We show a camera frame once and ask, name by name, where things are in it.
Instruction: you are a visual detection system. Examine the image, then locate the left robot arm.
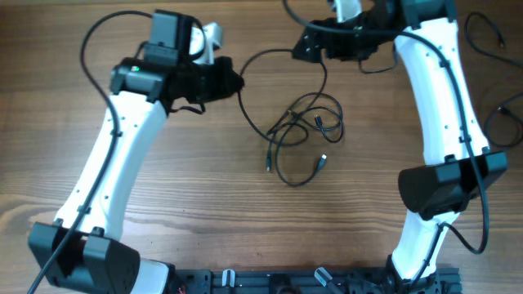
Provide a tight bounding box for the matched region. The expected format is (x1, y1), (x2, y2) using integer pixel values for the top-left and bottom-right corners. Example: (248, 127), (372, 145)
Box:
(28, 10), (244, 293)

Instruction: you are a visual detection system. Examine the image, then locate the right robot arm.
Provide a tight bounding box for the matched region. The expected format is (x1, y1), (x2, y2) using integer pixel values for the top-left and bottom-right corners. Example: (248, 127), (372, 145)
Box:
(293, 0), (507, 293)

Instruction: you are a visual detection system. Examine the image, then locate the left camera black cable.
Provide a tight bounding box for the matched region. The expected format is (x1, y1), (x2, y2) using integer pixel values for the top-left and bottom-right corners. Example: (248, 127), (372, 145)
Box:
(26, 10), (154, 294)

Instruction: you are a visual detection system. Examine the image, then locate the camera black cable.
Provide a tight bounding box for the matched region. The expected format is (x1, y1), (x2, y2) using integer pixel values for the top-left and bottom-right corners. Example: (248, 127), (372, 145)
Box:
(26, 10), (154, 294)
(281, 0), (490, 287)

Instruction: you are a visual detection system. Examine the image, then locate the right camera black cable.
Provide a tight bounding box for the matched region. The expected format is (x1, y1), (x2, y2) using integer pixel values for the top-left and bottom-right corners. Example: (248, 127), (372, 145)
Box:
(281, 0), (490, 287)

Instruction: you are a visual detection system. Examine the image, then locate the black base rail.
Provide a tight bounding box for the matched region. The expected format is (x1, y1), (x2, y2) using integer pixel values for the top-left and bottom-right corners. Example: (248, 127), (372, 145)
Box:
(167, 267), (463, 294)

